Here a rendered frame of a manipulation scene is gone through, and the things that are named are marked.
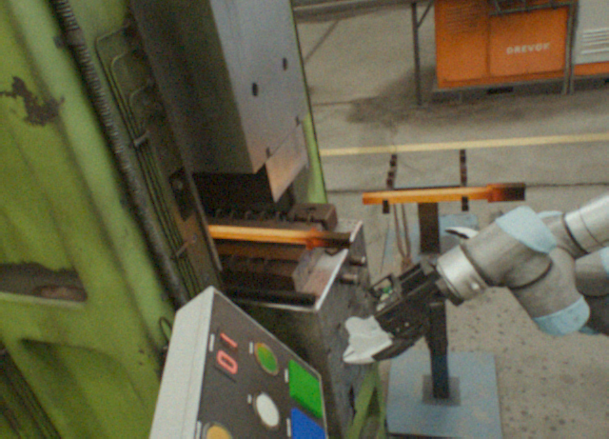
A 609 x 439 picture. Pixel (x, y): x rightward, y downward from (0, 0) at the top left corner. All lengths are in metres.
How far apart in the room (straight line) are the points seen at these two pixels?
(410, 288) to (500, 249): 0.14
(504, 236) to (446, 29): 3.93
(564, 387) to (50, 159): 1.91
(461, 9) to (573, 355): 2.97
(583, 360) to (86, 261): 1.90
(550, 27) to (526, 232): 3.97
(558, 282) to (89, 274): 0.75
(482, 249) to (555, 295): 0.12
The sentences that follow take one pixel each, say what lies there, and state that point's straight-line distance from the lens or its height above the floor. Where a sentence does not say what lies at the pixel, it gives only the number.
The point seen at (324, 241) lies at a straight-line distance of 1.29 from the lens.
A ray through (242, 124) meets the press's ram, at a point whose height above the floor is 1.37.
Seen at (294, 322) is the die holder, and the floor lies 0.87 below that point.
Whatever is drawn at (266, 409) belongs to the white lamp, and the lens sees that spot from 0.82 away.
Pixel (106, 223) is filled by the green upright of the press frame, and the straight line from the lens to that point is 0.93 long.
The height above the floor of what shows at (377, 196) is 0.95.
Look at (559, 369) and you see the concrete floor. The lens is 2.35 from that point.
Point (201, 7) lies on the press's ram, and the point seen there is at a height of 1.57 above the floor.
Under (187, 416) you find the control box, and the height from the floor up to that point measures 1.20.
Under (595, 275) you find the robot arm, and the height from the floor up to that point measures 0.98.
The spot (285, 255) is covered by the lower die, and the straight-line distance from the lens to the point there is 1.28.
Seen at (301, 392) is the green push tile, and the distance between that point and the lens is 0.92.
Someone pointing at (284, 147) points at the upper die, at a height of 1.25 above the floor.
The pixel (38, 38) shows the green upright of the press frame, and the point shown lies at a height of 1.59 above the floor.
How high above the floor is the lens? 1.71
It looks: 31 degrees down
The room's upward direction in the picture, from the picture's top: 12 degrees counter-clockwise
